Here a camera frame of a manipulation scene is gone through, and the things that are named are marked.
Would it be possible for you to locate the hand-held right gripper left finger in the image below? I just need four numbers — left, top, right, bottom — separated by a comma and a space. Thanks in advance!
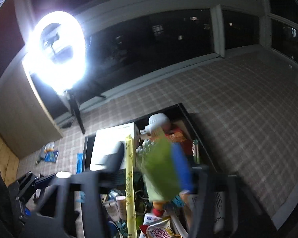
22, 141, 126, 238

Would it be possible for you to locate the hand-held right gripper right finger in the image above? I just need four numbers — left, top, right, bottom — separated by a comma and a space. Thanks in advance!
171, 144, 266, 238

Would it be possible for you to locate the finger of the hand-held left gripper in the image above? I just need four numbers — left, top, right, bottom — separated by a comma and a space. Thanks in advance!
9, 171, 59, 199
15, 191, 40, 218

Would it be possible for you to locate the yellow cleaning cloth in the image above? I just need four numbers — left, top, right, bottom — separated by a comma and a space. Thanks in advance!
139, 129, 187, 202

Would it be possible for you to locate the blue foil packet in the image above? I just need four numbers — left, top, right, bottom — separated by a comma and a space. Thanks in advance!
45, 150, 59, 163

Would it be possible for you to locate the long yellow printed packet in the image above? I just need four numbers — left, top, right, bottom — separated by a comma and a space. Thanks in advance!
125, 134, 137, 238

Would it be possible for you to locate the black container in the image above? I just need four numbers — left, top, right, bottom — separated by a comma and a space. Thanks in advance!
83, 103, 219, 238

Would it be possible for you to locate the orange white snack packet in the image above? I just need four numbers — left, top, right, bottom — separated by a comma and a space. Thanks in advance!
43, 141, 55, 153

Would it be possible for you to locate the teal plastic clip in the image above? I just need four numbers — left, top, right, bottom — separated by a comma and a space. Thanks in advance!
164, 195, 185, 210

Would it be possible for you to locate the blue wet wipe packet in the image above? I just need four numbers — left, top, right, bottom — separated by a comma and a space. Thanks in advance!
76, 153, 84, 174

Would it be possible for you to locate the small red yellow toy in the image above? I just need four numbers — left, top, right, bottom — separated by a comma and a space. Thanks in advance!
151, 200, 165, 217

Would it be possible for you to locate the white gold snack sachet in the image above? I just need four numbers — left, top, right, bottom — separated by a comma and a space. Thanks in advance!
139, 216, 182, 238

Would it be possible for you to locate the white cardboard box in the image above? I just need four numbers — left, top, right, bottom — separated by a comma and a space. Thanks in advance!
89, 123, 139, 171

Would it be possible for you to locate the orange red packet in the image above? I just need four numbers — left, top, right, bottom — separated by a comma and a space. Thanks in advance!
164, 126, 189, 142

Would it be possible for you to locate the pine plank panel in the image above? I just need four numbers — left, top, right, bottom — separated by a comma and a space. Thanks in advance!
0, 134, 20, 186

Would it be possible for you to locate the large light wooden board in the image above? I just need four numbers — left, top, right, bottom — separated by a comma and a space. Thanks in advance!
0, 62, 65, 159

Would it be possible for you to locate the white ring light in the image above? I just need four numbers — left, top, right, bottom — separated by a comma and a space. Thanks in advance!
22, 10, 87, 92

